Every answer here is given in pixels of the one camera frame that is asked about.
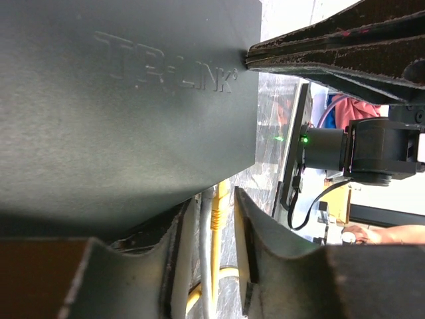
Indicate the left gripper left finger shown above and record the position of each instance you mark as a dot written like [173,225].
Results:
[85,278]

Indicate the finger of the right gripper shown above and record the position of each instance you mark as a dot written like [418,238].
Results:
[385,72]
[362,14]

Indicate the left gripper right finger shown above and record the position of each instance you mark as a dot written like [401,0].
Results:
[282,275]

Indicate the black network switch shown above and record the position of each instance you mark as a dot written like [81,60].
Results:
[114,111]

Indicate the person's hand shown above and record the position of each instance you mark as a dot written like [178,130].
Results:
[356,235]

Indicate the person in black shirt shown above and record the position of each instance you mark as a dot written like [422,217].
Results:
[402,235]

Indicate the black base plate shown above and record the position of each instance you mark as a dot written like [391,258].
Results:
[302,109]

